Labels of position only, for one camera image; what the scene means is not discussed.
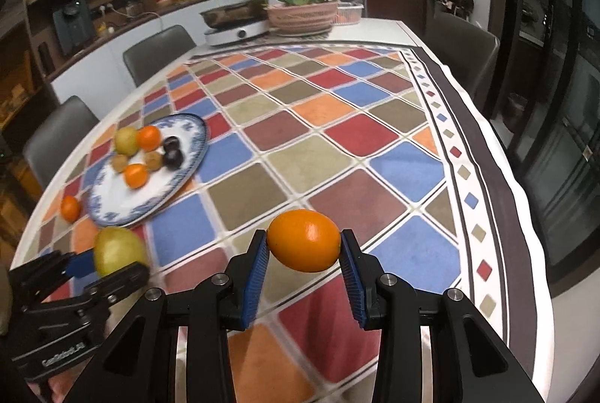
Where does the white induction cooker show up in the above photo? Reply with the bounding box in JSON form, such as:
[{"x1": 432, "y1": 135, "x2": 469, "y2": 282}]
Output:
[{"x1": 204, "y1": 20, "x2": 270, "y2": 48}]

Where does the yellow pear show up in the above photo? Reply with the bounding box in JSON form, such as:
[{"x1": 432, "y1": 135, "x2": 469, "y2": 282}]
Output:
[{"x1": 114, "y1": 126, "x2": 140, "y2": 157}]

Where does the brown kiwi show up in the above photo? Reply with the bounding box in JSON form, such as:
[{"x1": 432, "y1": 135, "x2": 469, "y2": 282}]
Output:
[
  {"x1": 143, "y1": 150, "x2": 163, "y2": 171},
  {"x1": 111, "y1": 154, "x2": 129, "y2": 174}
]

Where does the small orange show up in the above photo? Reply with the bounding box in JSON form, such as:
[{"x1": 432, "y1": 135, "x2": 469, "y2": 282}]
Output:
[{"x1": 60, "y1": 196, "x2": 81, "y2": 223}]

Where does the grey chair near left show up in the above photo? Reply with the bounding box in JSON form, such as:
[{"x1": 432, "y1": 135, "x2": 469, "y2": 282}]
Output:
[{"x1": 23, "y1": 95, "x2": 99, "y2": 190}]

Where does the large orange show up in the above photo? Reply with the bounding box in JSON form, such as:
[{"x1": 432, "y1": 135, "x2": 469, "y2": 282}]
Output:
[{"x1": 267, "y1": 209, "x2": 341, "y2": 273}]

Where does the grey chair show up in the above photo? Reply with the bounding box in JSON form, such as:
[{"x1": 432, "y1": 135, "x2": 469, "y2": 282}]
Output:
[
  {"x1": 23, "y1": 95, "x2": 99, "y2": 190},
  {"x1": 123, "y1": 25, "x2": 196, "y2": 87},
  {"x1": 424, "y1": 12, "x2": 500, "y2": 112}
]

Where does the steel pot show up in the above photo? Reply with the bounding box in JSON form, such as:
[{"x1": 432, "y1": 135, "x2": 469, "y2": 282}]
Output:
[{"x1": 200, "y1": 0, "x2": 269, "y2": 29}]

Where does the clear plastic container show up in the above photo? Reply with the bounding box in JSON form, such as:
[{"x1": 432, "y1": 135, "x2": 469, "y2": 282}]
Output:
[{"x1": 334, "y1": 0, "x2": 367, "y2": 25}]

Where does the blue white porcelain plate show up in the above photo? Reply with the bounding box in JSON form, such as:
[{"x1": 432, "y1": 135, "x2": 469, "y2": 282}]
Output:
[{"x1": 87, "y1": 114, "x2": 210, "y2": 227}]

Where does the dark plum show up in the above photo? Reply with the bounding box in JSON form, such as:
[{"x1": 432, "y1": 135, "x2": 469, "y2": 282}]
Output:
[
  {"x1": 163, "y1": 136, "x2": 180, "y2": 152},
  {"x1": 163, "y1": 148, "x2": 184, "y2": 171}
]

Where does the colourful checkered tablecloth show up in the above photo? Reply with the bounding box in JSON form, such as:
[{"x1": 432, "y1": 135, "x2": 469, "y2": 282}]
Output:
[{"x1": 17, "y1": 43, "x2": 537, "y2": 373}]

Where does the black water dispenser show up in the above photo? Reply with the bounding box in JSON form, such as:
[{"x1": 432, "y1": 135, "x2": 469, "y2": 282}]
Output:
[{"x1": 52, "y1": 0, "x2": 97, "y2": 57}]

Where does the green apple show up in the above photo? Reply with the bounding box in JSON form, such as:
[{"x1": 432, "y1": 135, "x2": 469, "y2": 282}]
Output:
[{"x1": 93, "y1": 226, "x2": 150, "y2": 277}]

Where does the grey chair right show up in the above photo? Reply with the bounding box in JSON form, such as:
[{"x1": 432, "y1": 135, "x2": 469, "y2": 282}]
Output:
[{"x1": 424, "y1": 12, "x2": 500, "y2": 112}]

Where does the pink basket with greens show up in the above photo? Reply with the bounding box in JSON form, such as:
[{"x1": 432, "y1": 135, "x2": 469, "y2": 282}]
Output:
[{"x1": 266, "y1": 0, "x2": 339, "y2": 33}]

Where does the grey chair far left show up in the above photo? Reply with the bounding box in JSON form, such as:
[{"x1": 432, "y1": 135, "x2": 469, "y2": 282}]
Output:
[{"x1": 123, "y1": 25, "x2": 196, "y2": 87}]

